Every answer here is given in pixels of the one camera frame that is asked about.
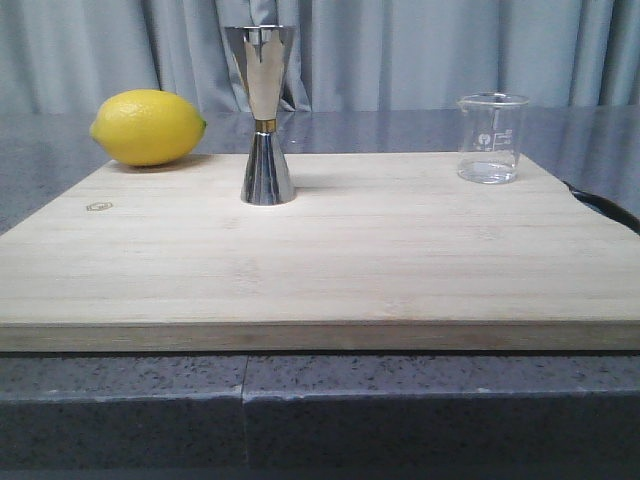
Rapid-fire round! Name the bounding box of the small glass beaker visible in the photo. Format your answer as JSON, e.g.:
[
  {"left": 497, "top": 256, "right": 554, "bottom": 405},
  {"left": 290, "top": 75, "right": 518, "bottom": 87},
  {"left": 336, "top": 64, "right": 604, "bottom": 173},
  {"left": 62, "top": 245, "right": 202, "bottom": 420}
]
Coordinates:
[{"left": 458, "top": 92, "right": 529, "bottom": 185}]

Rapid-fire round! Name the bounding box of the steel double jigger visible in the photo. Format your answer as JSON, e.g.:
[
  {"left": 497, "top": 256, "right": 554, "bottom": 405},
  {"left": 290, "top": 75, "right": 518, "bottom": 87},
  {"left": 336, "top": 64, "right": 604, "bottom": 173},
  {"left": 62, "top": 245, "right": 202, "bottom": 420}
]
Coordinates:
[{"left": 225, "top": 25, "right": 295, "bottom": 206}]

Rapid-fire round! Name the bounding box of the light wooden cutting board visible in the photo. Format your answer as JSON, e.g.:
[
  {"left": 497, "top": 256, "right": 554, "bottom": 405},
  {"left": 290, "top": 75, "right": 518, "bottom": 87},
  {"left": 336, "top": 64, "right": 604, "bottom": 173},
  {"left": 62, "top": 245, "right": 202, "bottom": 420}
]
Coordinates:
[{"left": 1, "top": 152, "right": 639, "bottom": 352}]

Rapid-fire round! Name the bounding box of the yellow lemon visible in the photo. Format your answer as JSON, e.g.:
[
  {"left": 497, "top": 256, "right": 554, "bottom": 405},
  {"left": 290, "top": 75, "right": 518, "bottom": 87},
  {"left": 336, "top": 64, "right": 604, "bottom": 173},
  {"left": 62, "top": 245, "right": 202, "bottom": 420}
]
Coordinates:
[{"left": 90, "top": 89, "right": 207, "bottom": 167}]

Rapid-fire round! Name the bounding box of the grey curtain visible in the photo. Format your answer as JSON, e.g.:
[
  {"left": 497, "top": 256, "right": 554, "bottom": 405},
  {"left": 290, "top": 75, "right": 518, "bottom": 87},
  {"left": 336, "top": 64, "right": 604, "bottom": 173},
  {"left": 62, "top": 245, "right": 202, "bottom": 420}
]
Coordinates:
[{"left": 1, "top": 1, "right": 639, "bottom": 114}]

